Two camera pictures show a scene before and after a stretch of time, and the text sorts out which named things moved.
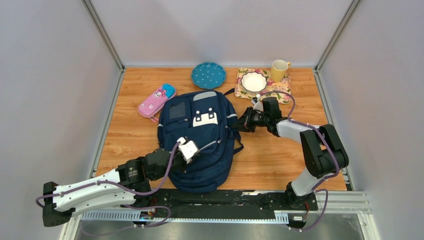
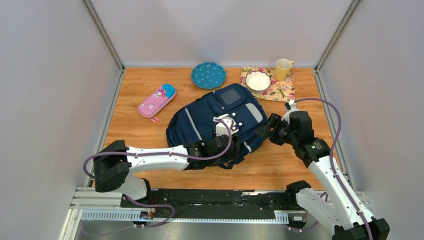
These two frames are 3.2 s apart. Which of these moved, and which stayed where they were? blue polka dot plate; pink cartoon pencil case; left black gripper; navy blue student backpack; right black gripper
Moved: navy blue student backpack; right black gripper; left black gripper
Stayed: blue polka dot plate; pink cartoon pencil case
